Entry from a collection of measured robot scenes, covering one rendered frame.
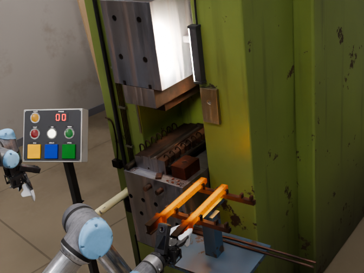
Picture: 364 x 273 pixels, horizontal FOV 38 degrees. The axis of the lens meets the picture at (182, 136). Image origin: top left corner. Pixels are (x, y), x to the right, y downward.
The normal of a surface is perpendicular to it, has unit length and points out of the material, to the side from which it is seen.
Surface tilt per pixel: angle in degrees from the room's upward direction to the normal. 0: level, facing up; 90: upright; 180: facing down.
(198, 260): 0
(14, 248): 0
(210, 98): 90
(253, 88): 90
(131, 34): 90
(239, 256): 0
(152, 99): 90
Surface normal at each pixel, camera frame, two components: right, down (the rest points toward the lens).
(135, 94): -0.60, 0.41
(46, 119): -0.25, -0.06
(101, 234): 0.60, 0.23
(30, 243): -0.11, -0.89
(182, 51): 0.79, 0.18
